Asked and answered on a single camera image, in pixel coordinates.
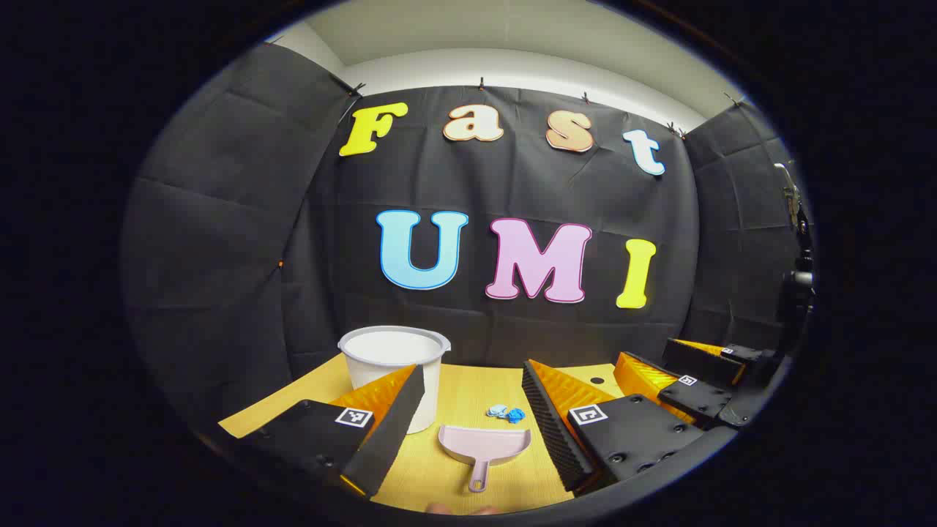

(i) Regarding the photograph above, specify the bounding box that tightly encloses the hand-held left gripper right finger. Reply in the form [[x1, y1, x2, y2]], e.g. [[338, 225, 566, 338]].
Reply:
[[521, 359, 705, 495]]

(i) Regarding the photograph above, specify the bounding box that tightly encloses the wooden desktop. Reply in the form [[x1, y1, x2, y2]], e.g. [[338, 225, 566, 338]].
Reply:
[[218, 354, 705, 517]]

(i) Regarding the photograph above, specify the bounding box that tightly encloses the pink dustpan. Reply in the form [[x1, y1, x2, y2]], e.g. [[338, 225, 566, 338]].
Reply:
[[438, 425, 532, 493]]

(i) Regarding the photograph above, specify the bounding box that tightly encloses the metal stand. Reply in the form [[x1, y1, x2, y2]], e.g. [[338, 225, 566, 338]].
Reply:
[[774, 162, 815, 294]]

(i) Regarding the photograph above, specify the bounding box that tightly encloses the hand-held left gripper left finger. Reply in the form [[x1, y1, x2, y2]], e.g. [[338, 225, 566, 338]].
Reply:
[[242, 364, 427, 498]]

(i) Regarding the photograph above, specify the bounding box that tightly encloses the white garbage bin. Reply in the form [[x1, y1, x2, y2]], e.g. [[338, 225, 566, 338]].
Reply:
[[337, 326, 452, 435]]

